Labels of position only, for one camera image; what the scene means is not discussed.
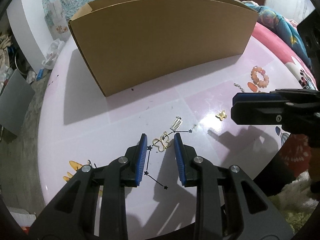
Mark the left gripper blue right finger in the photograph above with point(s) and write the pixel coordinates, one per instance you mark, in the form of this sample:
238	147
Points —
179	153

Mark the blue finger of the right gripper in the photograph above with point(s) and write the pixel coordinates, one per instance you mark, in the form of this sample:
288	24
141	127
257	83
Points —
251	115
257	97

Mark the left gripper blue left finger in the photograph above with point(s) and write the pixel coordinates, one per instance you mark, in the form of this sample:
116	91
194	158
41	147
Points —
140	156

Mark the gold butterfly brooch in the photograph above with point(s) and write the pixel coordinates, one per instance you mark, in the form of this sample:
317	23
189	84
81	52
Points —
163	142

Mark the small gold butterfly charm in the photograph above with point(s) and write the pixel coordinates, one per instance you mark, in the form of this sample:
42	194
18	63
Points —
221	115

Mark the pink floral blanket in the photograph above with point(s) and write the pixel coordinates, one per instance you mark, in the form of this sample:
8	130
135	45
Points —
286	55

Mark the blue floral quilt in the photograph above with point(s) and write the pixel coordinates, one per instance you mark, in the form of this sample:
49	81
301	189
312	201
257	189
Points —
282	27

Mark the brown cardboard box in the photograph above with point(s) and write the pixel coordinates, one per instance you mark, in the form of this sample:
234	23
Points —
127	42

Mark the grey storage box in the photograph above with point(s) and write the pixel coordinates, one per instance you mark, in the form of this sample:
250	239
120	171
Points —
15	100

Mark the pile of clothes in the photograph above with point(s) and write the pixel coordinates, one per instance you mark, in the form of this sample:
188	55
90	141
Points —
7	53

